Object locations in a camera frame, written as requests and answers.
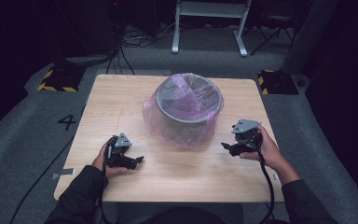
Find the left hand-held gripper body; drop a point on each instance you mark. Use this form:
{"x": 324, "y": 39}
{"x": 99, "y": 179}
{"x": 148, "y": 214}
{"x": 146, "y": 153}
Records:
{"x": 118, "y": 152}

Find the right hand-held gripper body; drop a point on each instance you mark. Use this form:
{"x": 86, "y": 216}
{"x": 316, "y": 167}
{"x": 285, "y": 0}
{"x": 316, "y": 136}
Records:
{"x": 248, "y": 138}

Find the pink plastic bag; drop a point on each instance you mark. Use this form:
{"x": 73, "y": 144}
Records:
{"x": 155, "y": 124}

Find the round plastic trash bin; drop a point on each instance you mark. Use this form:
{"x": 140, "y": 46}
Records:
{"x": 213, "y": 90}

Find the person's left hand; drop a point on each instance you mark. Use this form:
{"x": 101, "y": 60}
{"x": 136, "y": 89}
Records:
{"x": 101, "y": 163}

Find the person's right hand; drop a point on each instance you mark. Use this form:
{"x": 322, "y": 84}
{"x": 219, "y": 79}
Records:
{"x": 268, "y": 152}

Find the grey table foot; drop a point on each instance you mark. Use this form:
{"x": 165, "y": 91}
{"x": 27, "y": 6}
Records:
{"x": 276, "y": 177}
{"x": 63, "y": 172}

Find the person's dark clothing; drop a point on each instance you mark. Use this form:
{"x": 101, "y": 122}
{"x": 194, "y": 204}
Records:
{"x": 180, "y": 214}

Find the black tripod legs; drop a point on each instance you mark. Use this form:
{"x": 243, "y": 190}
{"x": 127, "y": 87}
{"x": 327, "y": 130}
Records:
{"x": 272, "y": 32}

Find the grey column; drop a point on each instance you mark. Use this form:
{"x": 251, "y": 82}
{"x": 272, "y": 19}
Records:
{"x": 310, "y": 34}

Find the dark equipment tower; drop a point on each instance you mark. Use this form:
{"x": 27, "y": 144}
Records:
{"x": 87, "y": 31}

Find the yellow black striped base plate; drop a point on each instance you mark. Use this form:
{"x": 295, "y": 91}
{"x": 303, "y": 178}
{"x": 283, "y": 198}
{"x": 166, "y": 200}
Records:
{"x": 59, "y": 82}
{"x": 278, "y": 84}

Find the white metal desk frame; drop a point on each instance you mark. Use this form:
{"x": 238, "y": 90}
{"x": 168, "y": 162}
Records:
{"x": 211, "y": 7}

